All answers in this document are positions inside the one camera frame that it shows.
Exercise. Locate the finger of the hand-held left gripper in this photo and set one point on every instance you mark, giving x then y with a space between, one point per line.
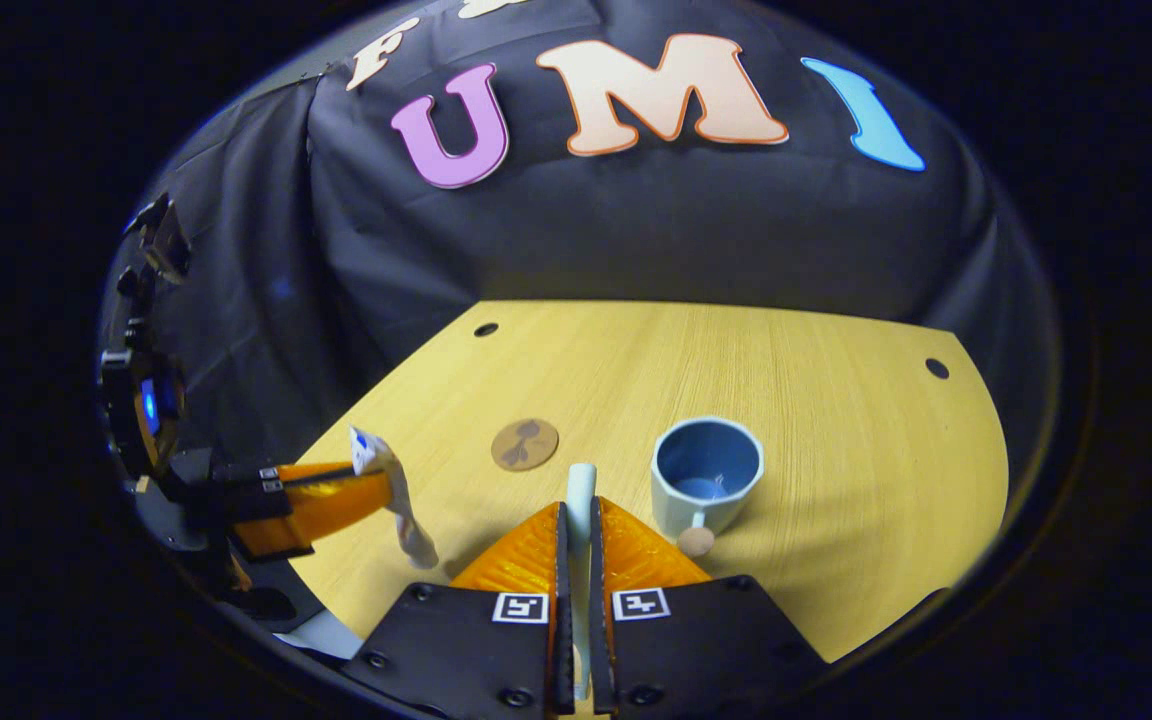
336 500

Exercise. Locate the white blue toothpaste tube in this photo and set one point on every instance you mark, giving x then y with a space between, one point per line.
398 500

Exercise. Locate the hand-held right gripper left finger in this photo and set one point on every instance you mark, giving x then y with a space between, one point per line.
563 640

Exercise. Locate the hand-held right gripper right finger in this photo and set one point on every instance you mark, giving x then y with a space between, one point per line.
602 640

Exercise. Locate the black backdrop cloth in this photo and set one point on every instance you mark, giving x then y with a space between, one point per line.
636 220

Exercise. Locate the pale blue cup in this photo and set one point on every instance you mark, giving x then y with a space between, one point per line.
676 505

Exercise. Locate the round brown coaster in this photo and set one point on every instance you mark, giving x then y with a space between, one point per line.
525 444

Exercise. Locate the pale blue toothbrush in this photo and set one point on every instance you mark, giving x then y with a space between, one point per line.
582 490

